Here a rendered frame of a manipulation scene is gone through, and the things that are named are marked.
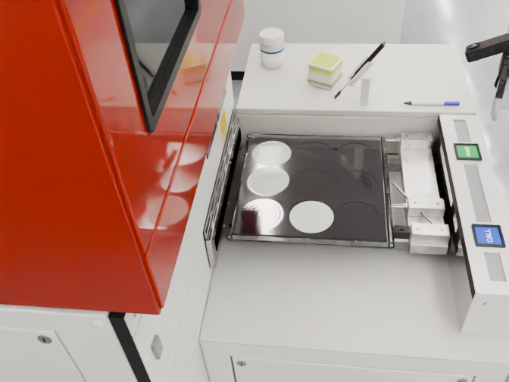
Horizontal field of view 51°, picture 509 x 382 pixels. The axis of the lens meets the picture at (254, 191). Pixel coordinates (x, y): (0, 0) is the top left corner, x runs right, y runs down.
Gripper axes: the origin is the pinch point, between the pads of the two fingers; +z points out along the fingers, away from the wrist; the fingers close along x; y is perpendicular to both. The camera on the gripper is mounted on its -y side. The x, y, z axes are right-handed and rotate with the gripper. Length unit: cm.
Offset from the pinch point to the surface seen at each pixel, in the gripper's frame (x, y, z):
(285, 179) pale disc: -26, -43, 15
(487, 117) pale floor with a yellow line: 148, 11, 92
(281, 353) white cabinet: -64, -30, 29
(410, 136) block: -1.1, -16.9, 12.5
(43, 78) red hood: -92, -41, -48
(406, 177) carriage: -13.7, -15.3, 16.1
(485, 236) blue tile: -35.9, 3.1, 9.1
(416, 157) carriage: -5.3, -14.4, 15.5
